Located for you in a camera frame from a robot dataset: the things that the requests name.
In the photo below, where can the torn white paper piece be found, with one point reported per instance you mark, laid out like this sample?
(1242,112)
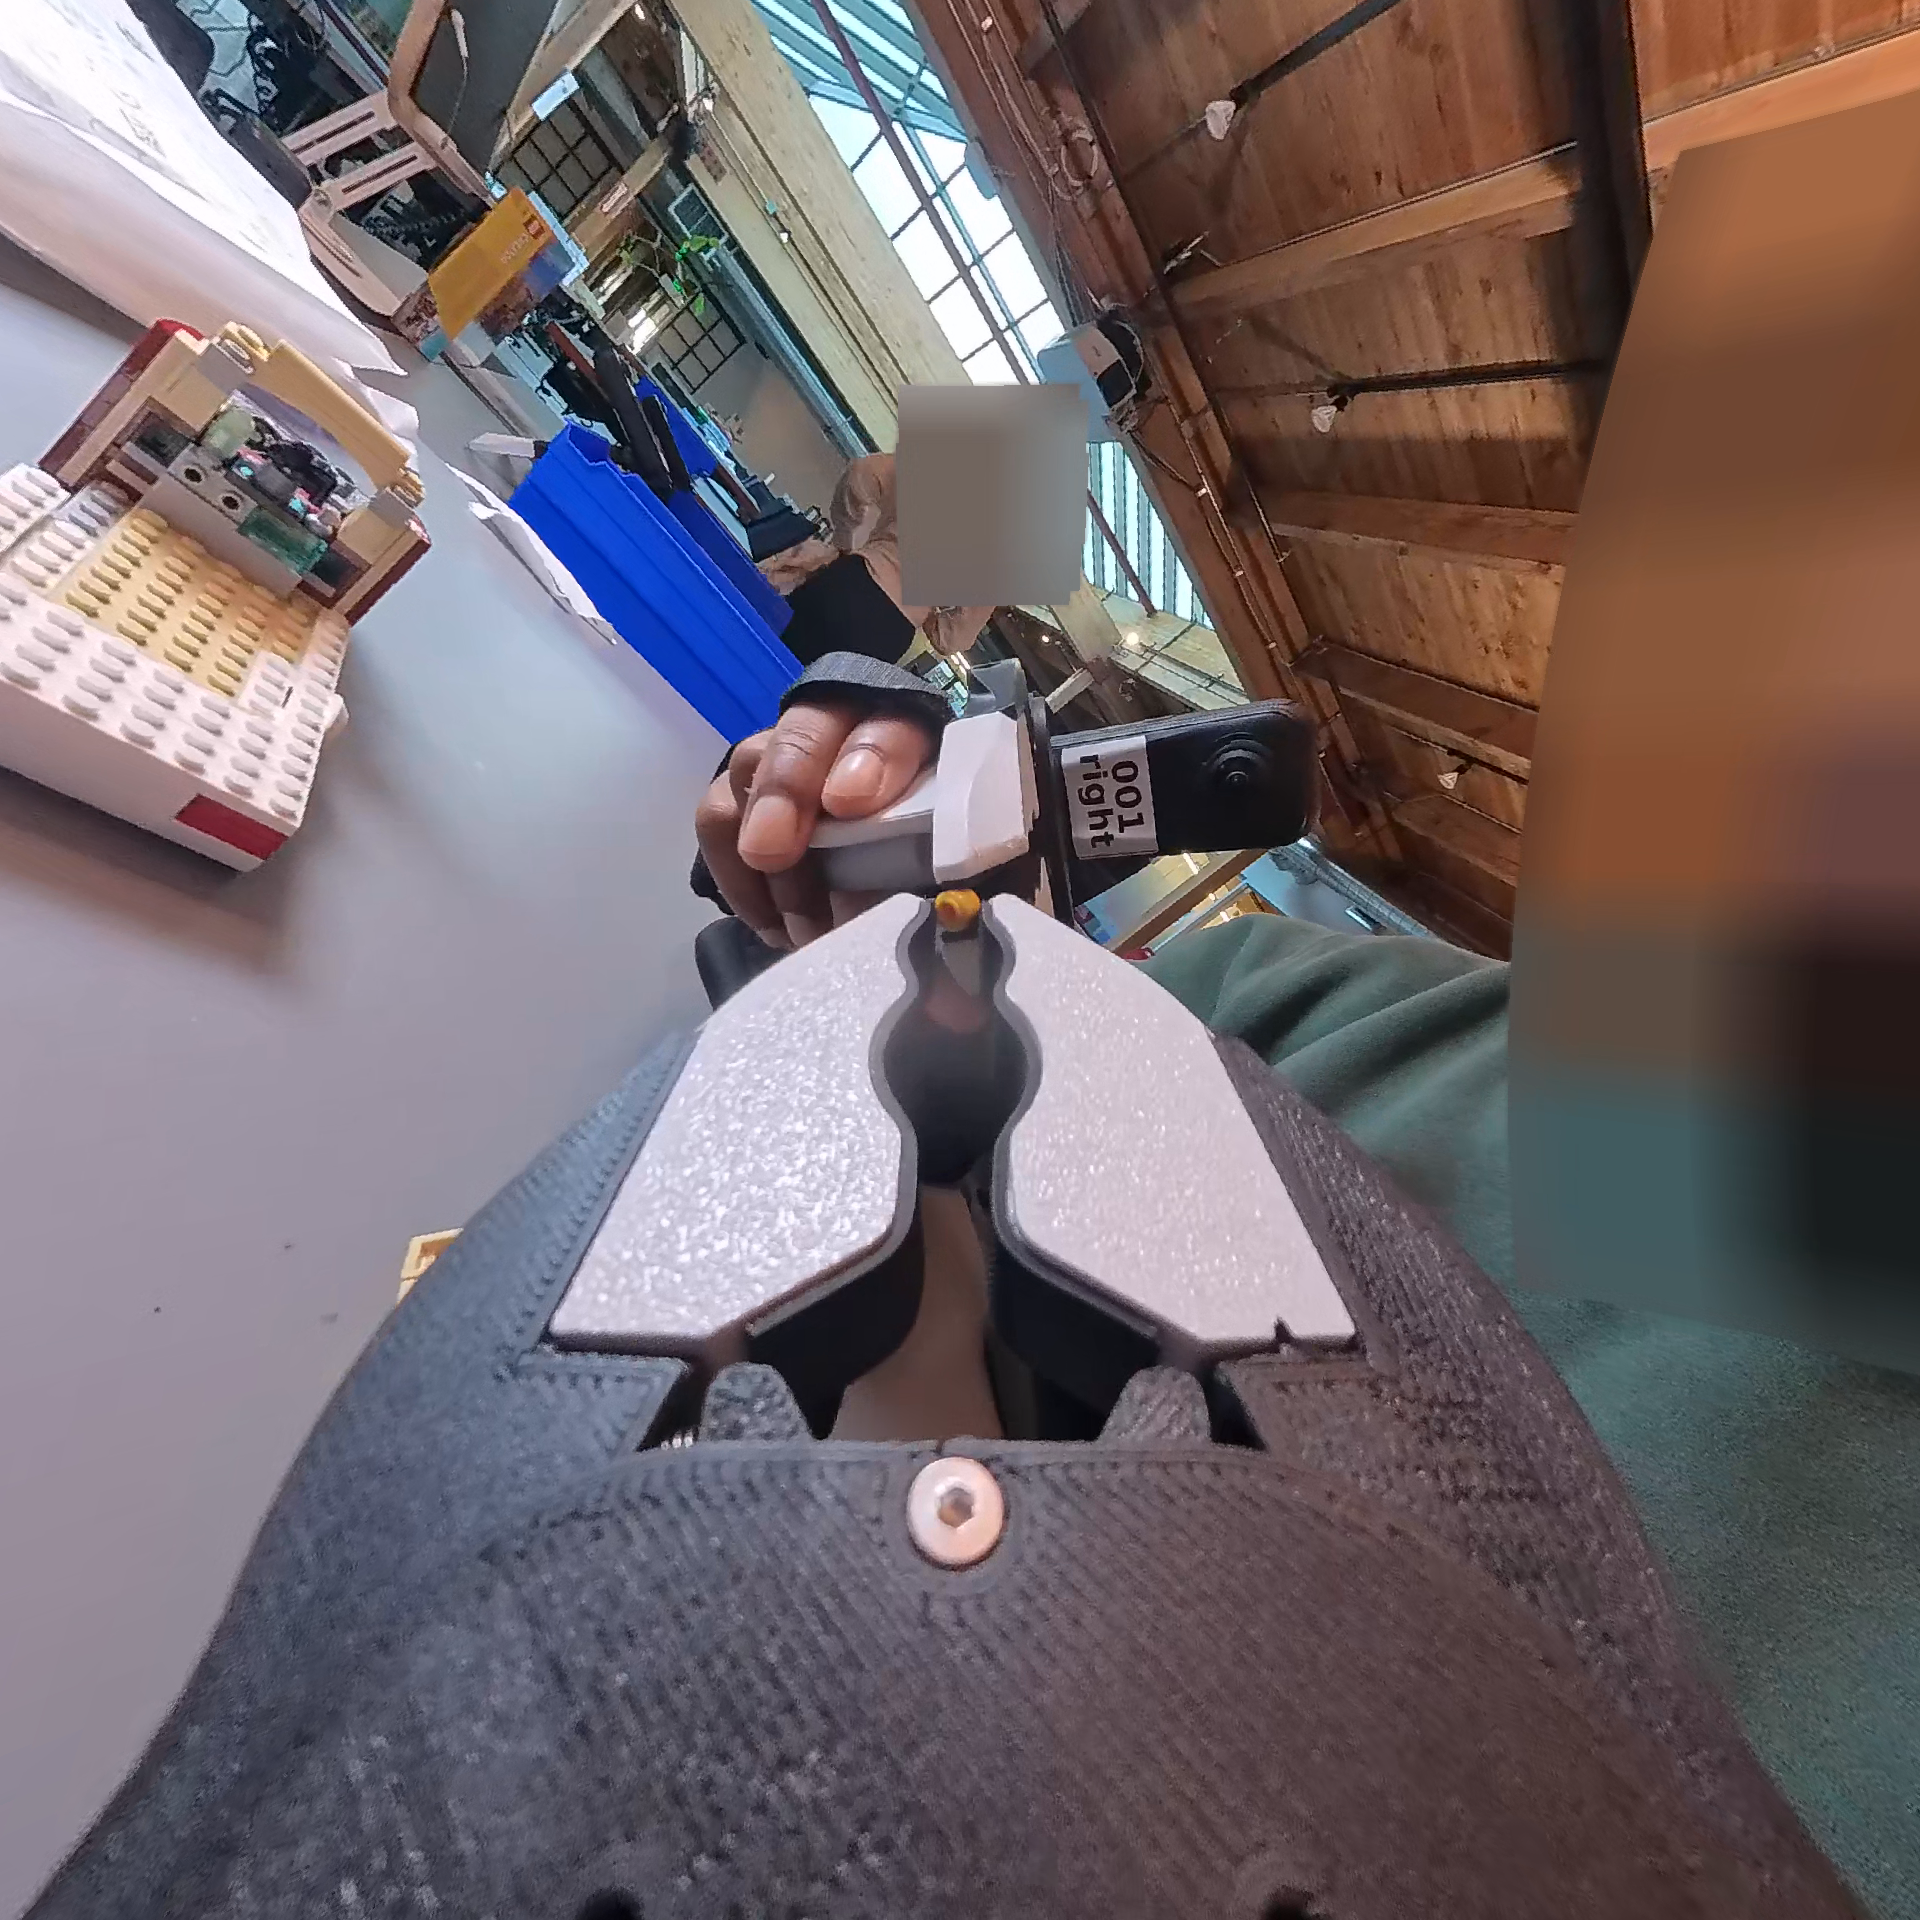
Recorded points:
(549,577)

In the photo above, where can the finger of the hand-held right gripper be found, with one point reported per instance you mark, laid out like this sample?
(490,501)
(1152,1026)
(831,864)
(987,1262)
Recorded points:
(992,794)

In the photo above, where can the black board panel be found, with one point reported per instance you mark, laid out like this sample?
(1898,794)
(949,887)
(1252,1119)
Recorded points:
(496,60)

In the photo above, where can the white tan lego house model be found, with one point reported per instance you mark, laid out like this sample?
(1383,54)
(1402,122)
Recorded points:
(151,645)

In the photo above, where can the white ceiling box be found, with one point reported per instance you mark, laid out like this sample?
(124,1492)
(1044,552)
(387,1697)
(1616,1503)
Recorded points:
(1090,376)

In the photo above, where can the person's right hand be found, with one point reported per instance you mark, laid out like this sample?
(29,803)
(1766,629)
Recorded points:
(764,810)

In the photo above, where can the blue plastic bin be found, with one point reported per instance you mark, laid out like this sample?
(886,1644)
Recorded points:
(662,587)

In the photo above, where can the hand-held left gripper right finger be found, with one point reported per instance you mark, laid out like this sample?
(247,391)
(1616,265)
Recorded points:
(1169,1185)

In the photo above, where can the person's torso green sweatshirt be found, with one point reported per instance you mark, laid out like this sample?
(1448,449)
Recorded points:
(1724,1575)

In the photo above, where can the white paper bag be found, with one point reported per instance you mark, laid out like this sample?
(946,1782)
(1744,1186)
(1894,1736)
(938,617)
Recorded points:
(121,179)

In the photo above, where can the wooden panel support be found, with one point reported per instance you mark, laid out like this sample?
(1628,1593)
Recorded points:
(377,164)

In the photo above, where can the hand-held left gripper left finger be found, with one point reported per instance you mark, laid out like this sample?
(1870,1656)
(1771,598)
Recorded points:
(735,1185)

